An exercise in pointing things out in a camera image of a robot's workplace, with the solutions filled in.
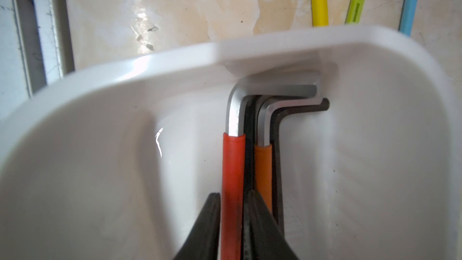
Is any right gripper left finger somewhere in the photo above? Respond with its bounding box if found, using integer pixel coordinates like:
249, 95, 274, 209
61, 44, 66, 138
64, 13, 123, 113
173, 193, 221, 260

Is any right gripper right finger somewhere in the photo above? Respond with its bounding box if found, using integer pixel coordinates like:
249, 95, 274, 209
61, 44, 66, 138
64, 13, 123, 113
247, 190, 298, 260

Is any orange hex key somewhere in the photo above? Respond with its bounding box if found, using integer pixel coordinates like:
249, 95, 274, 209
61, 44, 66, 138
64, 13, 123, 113
255, 96, 322, 212

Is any red hex key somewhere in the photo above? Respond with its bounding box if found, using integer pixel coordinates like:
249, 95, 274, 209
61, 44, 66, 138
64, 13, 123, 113
220, 71, 321, 260

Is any small black hex key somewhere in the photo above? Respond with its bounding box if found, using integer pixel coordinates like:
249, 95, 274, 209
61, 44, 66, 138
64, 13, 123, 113
269, 97, 330, 236

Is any white plastic storage box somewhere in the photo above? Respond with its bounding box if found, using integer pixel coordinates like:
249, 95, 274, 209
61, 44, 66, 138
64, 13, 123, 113
1, 25, 462, 260

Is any blue hex key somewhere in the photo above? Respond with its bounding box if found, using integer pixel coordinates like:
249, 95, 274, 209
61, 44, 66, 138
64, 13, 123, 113
398, 0, 417, 36

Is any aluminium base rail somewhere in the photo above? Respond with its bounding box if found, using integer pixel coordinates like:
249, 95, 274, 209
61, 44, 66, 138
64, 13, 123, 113
1, 0, 75, 119

